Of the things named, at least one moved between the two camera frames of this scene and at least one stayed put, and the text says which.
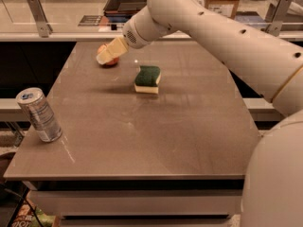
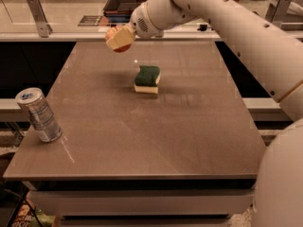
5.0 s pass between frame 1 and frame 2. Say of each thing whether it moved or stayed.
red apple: moved
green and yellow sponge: stayed
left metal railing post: stayed
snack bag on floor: stayed
